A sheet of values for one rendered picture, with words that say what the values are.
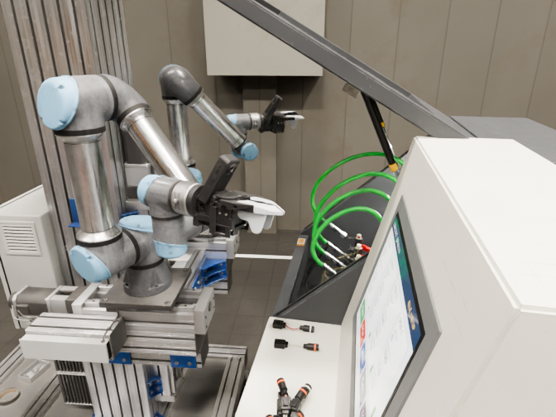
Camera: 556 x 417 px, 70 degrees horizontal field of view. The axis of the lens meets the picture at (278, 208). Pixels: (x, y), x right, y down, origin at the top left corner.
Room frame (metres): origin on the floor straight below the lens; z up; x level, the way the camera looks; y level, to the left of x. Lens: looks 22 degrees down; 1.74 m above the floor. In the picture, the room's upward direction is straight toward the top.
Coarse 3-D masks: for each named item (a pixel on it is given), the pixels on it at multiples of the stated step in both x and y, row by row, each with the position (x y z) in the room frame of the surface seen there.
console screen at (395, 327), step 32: (384, 256) 0.75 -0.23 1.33; (416, 256) 0.55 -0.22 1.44; (384, 288) 0.66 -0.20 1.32; (416, 288) 0.49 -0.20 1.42; (352, 320) 0.82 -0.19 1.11; (384, 320) 0.57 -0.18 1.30; (416, 320) 0.44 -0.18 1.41; (352, 352) 0.70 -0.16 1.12; (384, 352) 0.50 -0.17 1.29; (416, 352) 0.40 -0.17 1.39; (352, 384) 0.60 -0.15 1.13; (384, 384) 0.45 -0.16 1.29; (352, 416) 0.53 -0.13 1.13; (384, 416) 0.40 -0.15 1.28
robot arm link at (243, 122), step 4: (228, 116) 1.79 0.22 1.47; (232, 116) 1.79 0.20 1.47; (236, 116) 1.80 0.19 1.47; (240, 116) 1.80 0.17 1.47; (244, 116) 1.81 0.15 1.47; (248, 116) 1.81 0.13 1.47; (232, 120) 1.78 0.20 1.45; (236, 120) 1.78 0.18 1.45; (240, 120) 1.79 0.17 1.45; (244, 120) 1.80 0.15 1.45; (248, 120) 1.80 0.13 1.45; (236, 124) 1.78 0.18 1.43; (240, 124) 1.79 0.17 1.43; (244, 124) 1.79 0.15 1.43; (248, 124) 1.80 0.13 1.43; (240, 128) 1.79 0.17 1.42; (244, 128) 1.80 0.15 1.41; (248, 128) 1.81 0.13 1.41; (244, 132) 1.80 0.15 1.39
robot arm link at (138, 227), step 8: (128, 216) 1.13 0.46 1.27; (136, 216) 1.14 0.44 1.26; (144, 216) 1.14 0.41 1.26; (120, 224) 1.07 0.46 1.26; (128, 224) 1.06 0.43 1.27; (136, 224) 1.06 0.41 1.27; (144, 224) 1.06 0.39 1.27; (128, 232) 1.04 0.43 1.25; (136, 232) 1.05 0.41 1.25; (144, 232) 1.06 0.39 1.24; (152, 232) 1.07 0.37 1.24; (136, 240) 1.03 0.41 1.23; (144, 240) 1.05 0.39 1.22; (152, 240) 1.07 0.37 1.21; (136, 248) 1.02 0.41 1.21; (144, 248) 1.04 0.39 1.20; (152, 248) 1.07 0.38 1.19; (144, 256) 1.05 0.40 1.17; (152, 256) 1.07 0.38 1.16; (160, 256) 1.09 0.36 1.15; (136, 264) 1.05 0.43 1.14; (144, 264) 1.05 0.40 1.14
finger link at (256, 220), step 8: (240, 200) 0.74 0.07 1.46; (248, 200) 0.74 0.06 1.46; (256, 208) 0.70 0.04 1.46; (264, 208) 0.70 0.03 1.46; (272, 208) 0.70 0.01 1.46; (240, 216) 0.73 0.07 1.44; (248, 216) 0.72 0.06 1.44; (256, 216) 0.71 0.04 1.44; (264, 216) 0.70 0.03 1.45; (256, 224) 0.71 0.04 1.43; (256, 232) 0.70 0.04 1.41
